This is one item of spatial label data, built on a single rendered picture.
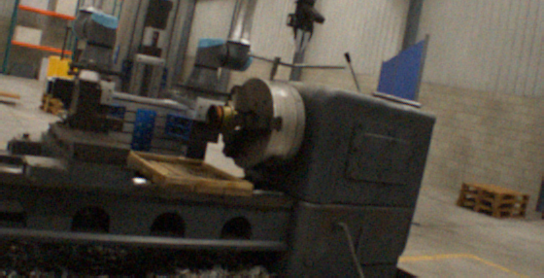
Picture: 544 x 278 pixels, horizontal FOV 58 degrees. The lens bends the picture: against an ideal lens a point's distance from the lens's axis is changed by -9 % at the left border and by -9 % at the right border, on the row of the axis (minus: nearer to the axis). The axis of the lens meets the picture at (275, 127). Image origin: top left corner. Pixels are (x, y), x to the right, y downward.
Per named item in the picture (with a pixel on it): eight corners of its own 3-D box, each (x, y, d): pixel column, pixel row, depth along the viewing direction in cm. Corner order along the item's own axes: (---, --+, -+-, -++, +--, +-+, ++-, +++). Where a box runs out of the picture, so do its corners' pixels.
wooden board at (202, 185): (201, 170, 195) (203, 159, 195) (251, 196, 166) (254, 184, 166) (124, 161, 178) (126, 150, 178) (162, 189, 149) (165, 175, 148)
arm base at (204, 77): (181, 83, 243) (186, 61, 243) (211, 88, 250) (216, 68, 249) (190, 85, 230) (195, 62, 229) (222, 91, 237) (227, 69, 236)
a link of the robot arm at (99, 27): (93, 42, 208) (101, 10, 208) (80, 40, 217) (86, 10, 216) (118, 47, 217) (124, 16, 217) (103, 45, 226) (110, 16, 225)
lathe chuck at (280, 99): (236, 155, 202) (258, 73, 197) (281, 185, 177) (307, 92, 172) (216, 152, 197) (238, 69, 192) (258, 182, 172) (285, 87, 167)
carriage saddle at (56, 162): (92, 155, 177) (95, 138, 177) (135, 191, 139) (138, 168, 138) (7, 144, 160) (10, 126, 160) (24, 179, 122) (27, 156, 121)
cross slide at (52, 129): (90, 137, 175) (92, 124, 175) (128, 165, 140) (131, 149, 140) (44, 131, 166) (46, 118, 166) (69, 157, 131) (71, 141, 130)
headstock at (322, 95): (346, 182, 247) (363, 99, 245) (423, 209, 208) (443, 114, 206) (237, 171, 213) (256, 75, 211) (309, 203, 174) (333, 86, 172)
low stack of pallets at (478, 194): (488, 206, 969) (493, 184, 967) (527, 218, 902) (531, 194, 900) (454, 205, 892) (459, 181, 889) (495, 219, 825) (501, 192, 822)
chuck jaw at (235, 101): (250, 120, 187) (244, 90, 192) (257, 112, 183) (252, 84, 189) (222, 115, 180) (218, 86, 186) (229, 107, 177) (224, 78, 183)
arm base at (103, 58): (76, 63, 220) (81, 41, 220) (109, 69, 227) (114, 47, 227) (80, 63, 207) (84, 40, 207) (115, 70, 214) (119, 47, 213)
